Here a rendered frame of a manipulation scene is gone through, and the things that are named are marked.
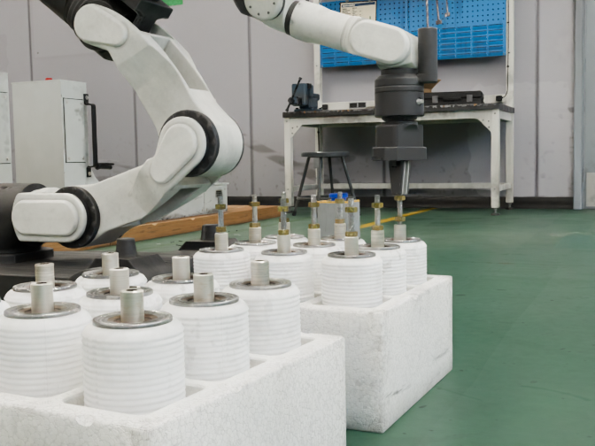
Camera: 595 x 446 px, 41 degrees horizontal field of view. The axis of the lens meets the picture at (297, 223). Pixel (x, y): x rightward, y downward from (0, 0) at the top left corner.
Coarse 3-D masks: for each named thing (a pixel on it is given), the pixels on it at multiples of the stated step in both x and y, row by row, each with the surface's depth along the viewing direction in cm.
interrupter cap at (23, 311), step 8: (24, 304) 85; (56, 304) 85; (64, 304) 84; (72, 304) 85; (8, 312) 80; (16, 312) 81; (24, 312) 81; (48, 312) 80; (56, 312) 80; (64, 312) 80; (72, 312) 81
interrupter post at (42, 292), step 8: (32, 288) 81; (40, 288) 81; (48, 288) 82; (32, 296) 82; (40, 296) 81; (48, 296) 82; (32, 304) 82; (40, 304) 81; (48, 304) 82; (32, 312) 82; (40, 312) 81
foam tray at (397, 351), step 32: (416, 288) 136; (448, 288) 148; (320, 320) 120; (352, 320) 118; (384, 320) 117; (416, 320) 131; (448, 320) 149; (352, 352) 118; (384, 352) 117; (416, 352) 131; (448, 352) 149; (352, 384) 119; (384, 384) 117; (416, 384) 132; (352, 416) 119; (384, 416) 118
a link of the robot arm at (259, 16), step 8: (240, 0) 149; (248, 0) 147; (256, 0) 146; (264, 0) 146; (272, 0) 145; (280, 0) 145; (240, 8) 150; (248, 8) 148; (256, 8) 147; (264, 8) 146; (272, 8) 146; (280, 8) 145; (256, 16) 148; (264, 16) 147; (272, 16) 146
